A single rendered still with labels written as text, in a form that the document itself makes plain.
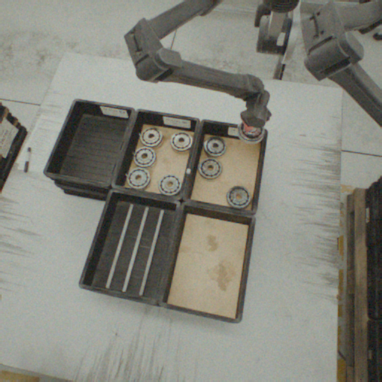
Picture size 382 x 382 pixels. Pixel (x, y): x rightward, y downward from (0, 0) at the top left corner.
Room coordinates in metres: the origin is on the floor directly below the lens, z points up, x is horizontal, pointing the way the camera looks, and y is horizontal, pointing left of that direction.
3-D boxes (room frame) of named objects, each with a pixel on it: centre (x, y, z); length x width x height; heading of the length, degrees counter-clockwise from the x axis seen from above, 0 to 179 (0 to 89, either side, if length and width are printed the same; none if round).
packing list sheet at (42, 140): (0.91, 0.73, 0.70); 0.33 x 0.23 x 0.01; 165
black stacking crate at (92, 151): (0.77, 0.43, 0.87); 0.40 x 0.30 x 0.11; 164
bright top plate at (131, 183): (0.60, 0.23, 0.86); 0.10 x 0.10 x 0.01
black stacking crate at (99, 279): (0.30, 0.25, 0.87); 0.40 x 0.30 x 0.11; 164
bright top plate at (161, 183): (0.56, 0.10, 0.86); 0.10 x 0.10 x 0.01
